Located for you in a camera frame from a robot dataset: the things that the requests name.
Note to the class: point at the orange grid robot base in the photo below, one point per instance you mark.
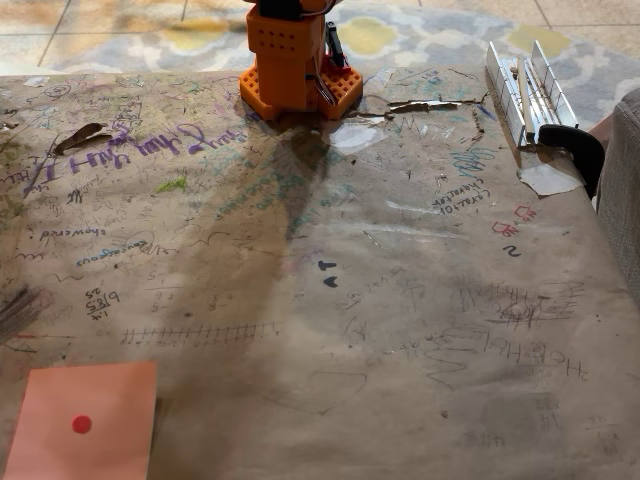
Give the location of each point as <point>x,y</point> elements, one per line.
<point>345,87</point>

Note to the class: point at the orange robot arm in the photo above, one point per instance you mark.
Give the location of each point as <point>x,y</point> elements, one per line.
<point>287,60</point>

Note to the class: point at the small red round object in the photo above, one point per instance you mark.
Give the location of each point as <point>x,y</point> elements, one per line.
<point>81,424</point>

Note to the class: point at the scribbled brown paper cover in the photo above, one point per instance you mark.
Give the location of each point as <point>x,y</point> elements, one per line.
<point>350,300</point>

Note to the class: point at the clear tape patch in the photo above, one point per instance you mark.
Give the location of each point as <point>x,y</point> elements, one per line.
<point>357,137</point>

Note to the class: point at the black red base clamp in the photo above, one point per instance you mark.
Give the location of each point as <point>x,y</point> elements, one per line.
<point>336,45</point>

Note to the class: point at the blue yellow patterned rug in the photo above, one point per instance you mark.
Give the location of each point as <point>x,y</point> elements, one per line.
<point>425,40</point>

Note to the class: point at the thin wooden stick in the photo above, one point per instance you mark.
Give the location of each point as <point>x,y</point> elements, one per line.
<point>525,100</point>

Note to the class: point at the aluminium miter box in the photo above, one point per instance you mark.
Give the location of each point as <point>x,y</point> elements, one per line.
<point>537,95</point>

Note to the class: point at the black table clamp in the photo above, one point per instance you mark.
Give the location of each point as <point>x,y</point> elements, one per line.
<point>582,150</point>

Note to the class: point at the pink paper sheet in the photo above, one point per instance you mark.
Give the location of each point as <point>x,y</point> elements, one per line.
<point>85,400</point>

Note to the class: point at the grey fabric couch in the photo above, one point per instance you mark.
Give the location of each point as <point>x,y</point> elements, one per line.
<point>622,200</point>

